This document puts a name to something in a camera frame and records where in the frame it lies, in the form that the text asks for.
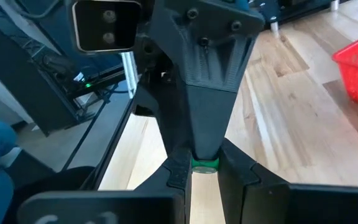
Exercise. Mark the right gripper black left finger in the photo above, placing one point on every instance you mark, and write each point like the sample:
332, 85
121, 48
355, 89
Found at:
176, 174

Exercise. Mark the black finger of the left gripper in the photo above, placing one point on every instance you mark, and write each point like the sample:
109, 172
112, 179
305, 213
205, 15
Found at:
169, 118
208, 109

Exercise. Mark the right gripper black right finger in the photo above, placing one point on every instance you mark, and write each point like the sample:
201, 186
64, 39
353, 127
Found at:
250, 193

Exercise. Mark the green translucent die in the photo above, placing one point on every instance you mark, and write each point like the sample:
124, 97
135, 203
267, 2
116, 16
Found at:
205, 165

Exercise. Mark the black desk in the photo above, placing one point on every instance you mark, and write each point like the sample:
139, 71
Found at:
26, 77

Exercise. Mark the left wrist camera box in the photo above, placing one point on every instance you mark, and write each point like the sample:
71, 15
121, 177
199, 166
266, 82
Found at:
106, 28

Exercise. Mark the black aluminium table frame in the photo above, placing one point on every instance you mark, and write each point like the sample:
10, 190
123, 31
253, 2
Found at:
113, 130

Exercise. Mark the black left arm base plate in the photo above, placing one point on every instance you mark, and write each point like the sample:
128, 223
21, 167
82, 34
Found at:
272, 9

